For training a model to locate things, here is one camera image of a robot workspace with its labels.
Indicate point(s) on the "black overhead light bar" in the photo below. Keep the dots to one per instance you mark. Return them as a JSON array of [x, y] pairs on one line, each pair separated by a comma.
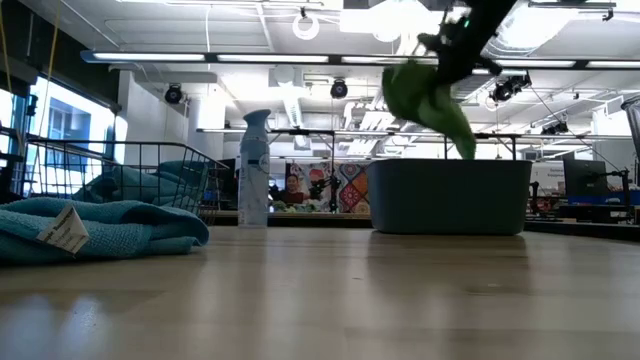
[[270, 58]]

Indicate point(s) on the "black ceiling camera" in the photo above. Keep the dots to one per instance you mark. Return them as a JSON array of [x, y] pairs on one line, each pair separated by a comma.
[[338, 89], [173, 94], [510, 87], [555, 128]]

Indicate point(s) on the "black aluminium rig frame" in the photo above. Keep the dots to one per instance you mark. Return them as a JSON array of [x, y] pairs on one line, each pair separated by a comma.
[[300, 218]]

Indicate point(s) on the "light blue microfiber towel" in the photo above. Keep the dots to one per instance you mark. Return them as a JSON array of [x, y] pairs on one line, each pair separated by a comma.
[[150, 182], [125, 235]]

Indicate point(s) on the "pale blue air freshener bottle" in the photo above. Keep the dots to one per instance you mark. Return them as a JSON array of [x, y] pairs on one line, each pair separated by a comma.
[[254, 170]]

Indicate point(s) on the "colourful patterned panel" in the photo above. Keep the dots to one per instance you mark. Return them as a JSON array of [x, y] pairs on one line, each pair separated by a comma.
[[352, 187]]

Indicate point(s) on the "black monitor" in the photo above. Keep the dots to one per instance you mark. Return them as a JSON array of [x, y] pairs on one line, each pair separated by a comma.
[[585, 177]]

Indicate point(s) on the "person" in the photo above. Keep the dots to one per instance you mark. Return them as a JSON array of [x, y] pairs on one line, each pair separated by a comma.
[[292, 192]]

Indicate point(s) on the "green microfiber towel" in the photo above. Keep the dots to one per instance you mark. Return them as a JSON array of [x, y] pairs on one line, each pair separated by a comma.
[[425, 100]]

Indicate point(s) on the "grey plastic bin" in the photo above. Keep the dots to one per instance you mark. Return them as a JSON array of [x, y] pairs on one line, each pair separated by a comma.
[[450, 200]]

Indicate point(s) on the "black background table frame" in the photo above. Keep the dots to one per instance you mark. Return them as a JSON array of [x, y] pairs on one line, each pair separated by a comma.
[[310, 132]]

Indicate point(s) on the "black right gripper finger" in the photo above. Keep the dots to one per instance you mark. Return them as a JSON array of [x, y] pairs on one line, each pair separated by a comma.
[[461, 65], [445, 67]]

